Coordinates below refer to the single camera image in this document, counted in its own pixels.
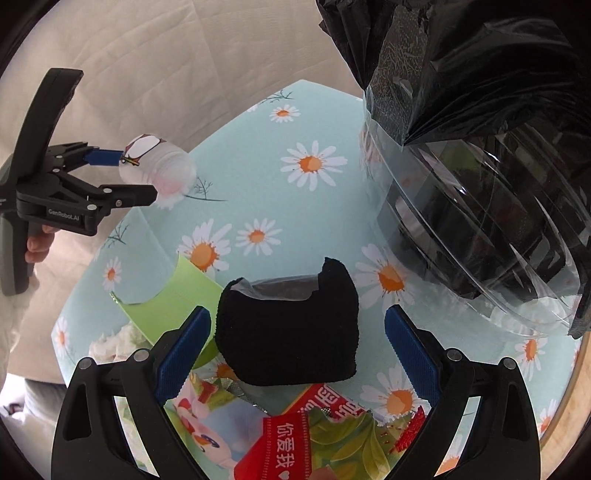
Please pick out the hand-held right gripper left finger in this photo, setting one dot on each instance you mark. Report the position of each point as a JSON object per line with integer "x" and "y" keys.
{"x": 184, "y": 346}

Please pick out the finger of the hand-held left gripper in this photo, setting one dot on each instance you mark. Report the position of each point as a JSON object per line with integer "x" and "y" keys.
{"x": 134, "y": 195}
{"x": 105, "y": 157}

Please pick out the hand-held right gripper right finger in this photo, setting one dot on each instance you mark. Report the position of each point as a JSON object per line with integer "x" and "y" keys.
{"x": 411, "y": 350}

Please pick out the small white plastic bottle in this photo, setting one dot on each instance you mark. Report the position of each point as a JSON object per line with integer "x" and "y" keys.
{"x": 161, "y": 166}

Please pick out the green paper plate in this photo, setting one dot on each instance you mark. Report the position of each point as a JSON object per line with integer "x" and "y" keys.
{"x": 175, "y": 295}

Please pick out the colourful cartoon paper plate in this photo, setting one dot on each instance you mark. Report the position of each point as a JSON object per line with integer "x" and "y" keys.
{"x": 203, "y": 424}

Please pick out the black cloth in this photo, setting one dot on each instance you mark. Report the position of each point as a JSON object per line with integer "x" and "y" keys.
{"x": 286, "y": 337}

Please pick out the clear plastic trash bin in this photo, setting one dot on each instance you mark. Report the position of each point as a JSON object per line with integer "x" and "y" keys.
{"x": 461, "y": 207}

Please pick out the black bag trash bin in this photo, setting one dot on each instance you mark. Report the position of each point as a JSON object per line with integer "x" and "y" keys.
{"x": 461, "y": 69}

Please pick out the person's left hand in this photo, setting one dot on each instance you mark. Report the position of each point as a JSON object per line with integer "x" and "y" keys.
{"x": 39, "y": 243}

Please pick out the crumpled white tissue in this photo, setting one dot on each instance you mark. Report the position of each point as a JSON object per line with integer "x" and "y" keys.
{"x": 111, "y": 344}

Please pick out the green leaf print snack packet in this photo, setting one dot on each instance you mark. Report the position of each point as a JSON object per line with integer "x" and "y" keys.
{"x": 346, "y": 438}

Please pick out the red packet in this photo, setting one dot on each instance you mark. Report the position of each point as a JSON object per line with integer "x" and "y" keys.
{"x": 277, "y": 438}

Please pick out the daisy print tablecloth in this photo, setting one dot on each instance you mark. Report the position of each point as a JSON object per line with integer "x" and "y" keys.
{"x": 277, "y": 184}

